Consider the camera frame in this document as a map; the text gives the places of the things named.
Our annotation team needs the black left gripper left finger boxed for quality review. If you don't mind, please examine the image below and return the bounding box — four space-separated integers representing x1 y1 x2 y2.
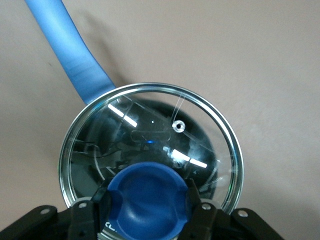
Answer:
66 179 113 240

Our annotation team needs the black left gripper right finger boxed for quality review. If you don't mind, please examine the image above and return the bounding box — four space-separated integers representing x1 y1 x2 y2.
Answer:
180 178 218 240

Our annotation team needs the glass lid with blue knob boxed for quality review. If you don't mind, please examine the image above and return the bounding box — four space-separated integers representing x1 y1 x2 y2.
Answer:
57 81 245 240

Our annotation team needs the black pot with blue handle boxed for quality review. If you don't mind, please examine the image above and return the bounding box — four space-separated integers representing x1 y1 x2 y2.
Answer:
23 0 219 201

